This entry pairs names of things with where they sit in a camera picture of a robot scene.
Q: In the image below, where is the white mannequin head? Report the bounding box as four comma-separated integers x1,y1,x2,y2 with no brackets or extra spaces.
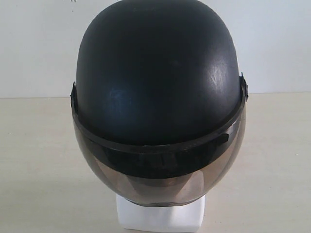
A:
116,194,205,218

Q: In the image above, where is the black helmet with visor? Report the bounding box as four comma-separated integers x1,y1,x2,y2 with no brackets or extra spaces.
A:
70,0,247,207

